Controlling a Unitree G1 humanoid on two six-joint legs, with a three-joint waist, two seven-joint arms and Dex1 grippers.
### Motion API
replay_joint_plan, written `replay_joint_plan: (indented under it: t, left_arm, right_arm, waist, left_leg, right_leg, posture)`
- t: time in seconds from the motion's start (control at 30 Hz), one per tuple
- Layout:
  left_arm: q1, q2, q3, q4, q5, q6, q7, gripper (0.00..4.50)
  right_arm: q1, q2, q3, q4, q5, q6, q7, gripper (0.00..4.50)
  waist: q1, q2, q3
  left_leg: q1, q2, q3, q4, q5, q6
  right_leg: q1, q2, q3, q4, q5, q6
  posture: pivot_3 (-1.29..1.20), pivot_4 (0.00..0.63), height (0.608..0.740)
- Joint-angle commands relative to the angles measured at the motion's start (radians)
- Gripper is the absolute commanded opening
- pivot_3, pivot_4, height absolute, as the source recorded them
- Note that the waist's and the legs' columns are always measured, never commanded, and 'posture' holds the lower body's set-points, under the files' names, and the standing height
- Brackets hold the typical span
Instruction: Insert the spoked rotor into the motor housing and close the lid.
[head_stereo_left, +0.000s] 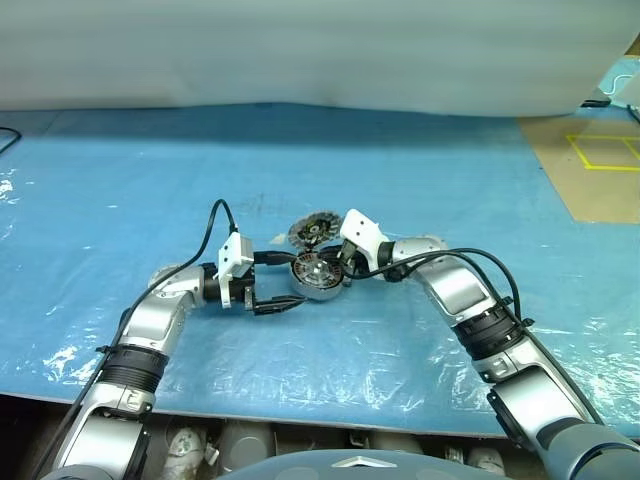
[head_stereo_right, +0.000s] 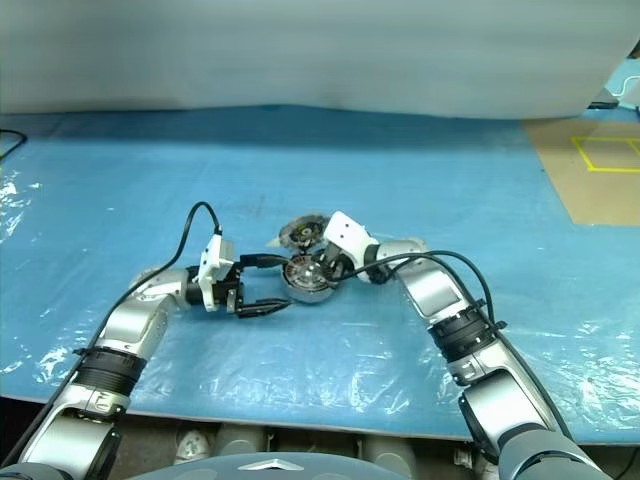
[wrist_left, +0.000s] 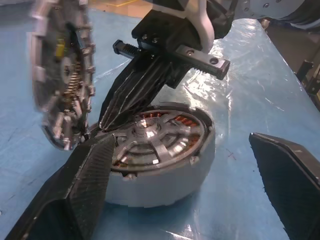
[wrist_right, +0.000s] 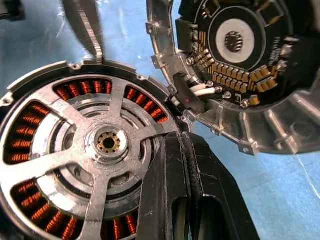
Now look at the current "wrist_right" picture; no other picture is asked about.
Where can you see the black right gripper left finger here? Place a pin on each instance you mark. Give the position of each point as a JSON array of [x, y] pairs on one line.
[[162, 187]]

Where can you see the finned motor lid with circuit board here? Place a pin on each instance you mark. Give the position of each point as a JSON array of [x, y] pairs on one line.
[[262, 120]]

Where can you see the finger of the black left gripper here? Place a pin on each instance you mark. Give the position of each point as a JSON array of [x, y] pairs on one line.
[[86, 27], [11, 12]]

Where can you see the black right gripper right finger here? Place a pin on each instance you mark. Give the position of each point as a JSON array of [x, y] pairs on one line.
[[220, 200]]

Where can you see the motor housing with copper windings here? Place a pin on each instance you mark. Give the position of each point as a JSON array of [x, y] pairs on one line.
[[40, 75]]

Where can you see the blue table mat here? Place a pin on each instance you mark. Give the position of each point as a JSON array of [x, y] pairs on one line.
[[275, 200]]

